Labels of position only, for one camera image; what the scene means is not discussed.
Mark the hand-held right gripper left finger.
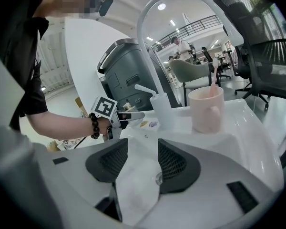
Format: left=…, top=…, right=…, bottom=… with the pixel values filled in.
left=0, top=118, right=129, bottom=229

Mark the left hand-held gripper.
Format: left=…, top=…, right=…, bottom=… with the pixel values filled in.
left=89, top=96, right=145, bottom=142

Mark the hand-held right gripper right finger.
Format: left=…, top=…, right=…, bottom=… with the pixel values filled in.
left=135, top=138, right=285, bottom=229

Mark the person's left forearm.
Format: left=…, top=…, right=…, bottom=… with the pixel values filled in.
left=25, top=110, right=103, bottom=141

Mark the metal sink drain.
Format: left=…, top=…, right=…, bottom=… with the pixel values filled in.
left=154, top=171, right=163, bottom=186

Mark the white sink counter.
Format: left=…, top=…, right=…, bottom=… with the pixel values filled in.
left=47, top=98, right=286, bottom=224

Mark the person's left hand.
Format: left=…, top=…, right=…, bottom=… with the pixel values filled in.
left=101, top=126, right=113, bottom=141

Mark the white curved faucet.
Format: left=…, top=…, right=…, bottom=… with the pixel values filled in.
left=134, top=0, right=238, bottom=131

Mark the dark grey appliance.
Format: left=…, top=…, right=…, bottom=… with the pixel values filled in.
left=97, top=38, right=183, bottom=112

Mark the pink cup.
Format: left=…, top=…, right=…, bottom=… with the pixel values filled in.
left=188, top=86, right=225, bottom=134

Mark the grey-green shell chair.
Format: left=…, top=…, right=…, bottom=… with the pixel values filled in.
left=168, top=59, right=214, bottom=106

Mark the pink toothbrush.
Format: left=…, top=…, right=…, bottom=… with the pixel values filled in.
left=209, top=58, right=220, bottom=97

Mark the black balcony railing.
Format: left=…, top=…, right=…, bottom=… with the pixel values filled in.
left=154, top=14, right=224, bottom=46

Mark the small black office chair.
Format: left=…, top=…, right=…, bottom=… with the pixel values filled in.
left=233, top=45, right=252, bottom=81

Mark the person's black shirt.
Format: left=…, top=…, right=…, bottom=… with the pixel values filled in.
left=0, top=0, right=50, bottom=131

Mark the black mesh office chair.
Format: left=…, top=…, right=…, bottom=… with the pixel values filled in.
left=212, top=0, right=286, bottom=110

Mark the dark bead bracelet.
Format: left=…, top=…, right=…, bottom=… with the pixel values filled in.
left=89, top=113, right=101, bottom=139

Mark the black head-worn camera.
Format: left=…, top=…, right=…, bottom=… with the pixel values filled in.
left=89, top=0, right=114, bottom=17

